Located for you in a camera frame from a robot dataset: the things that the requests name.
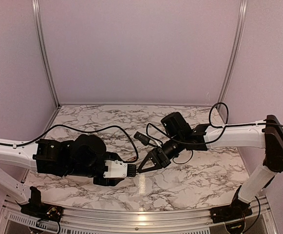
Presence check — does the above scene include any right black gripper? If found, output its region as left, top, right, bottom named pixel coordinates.
left=137, top=133, right=185, bottom=173

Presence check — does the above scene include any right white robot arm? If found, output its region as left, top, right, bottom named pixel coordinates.
left=137, top=112, right=283, bottom=218

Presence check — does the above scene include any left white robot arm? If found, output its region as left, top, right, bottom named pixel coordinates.
left=0, top=135, right=129, bottom=217

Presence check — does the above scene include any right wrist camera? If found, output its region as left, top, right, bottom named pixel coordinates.
left=133, top=131, right=150, bottom=146

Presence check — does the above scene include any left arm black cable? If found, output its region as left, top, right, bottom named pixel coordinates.
left=0, top=124, right=139, bottom=163

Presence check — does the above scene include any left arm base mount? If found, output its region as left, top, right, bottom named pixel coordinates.
left=19, top=186, right=63, bottom=222

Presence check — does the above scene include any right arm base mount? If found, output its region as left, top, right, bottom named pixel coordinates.
left=210, top=186, right=253, bottom=223

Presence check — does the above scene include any right aluminium corner post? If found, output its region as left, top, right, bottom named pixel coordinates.
left=217, top=0, right=248, bottom=102

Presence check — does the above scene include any aluminium corner post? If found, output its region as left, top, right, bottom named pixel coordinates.
left=217, top=0, right=248, bottom=102
left=32, top=0, right=60, bottom=109

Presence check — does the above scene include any front aluminium rail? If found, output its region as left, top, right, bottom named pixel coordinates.
left=0, top=196, right=279, bottom=234

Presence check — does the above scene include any left aluminium corner post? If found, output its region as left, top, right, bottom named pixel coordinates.
left=32, top=0, right=60, bottom=109

